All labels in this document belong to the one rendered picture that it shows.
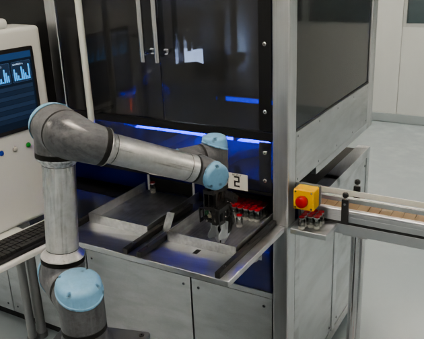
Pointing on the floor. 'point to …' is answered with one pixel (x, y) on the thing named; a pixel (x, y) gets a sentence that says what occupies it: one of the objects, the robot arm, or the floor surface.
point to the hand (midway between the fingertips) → (221, 240)
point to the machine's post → (284, 161)
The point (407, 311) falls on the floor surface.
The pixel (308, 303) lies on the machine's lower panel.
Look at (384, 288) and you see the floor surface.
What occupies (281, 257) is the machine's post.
